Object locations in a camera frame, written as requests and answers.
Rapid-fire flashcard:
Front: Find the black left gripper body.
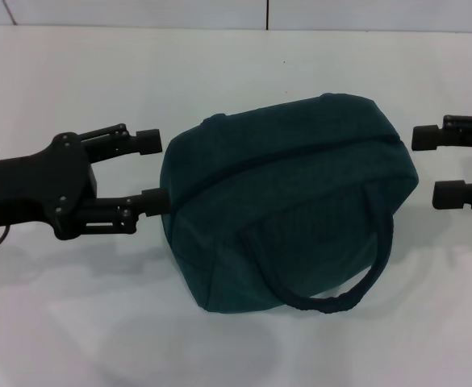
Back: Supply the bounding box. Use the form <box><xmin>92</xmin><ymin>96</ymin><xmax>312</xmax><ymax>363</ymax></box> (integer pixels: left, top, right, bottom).
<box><xmin>0</xmin><ymin>131</ymin><xmax>99</xmax><ymax>241</ymax></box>

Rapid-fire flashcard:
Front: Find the dark teal insulated bag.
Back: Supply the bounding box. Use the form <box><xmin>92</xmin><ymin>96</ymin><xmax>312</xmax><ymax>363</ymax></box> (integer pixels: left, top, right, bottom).
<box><xmin>161</xmin><ymin>92</ymin><xmax>419</xmax><ymax>314</ymax></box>

